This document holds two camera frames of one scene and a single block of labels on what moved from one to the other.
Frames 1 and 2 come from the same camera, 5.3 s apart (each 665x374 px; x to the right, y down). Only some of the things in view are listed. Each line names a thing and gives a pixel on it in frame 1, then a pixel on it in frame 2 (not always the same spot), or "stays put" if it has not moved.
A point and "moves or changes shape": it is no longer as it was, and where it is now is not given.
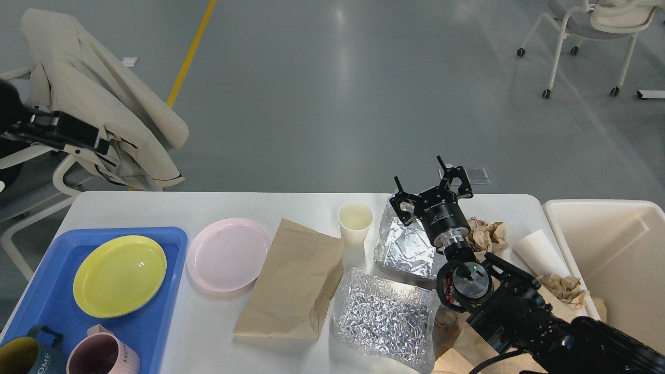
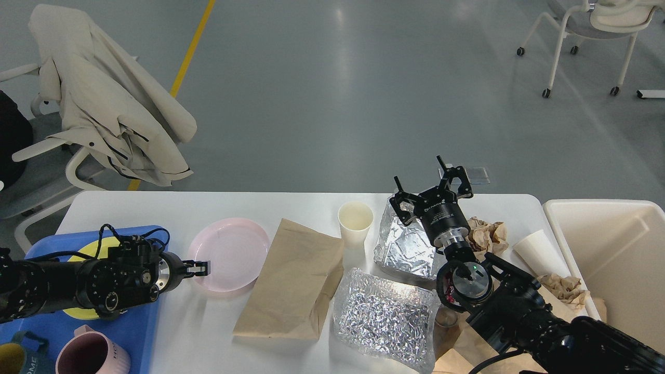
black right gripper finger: (407, 206) stays put
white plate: (228, 255) stays put
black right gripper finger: (450, 173) stays put
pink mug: (102, 352) moves or changes shape
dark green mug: (52, 359) → (36, 361)
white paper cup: (539, 254) stays put
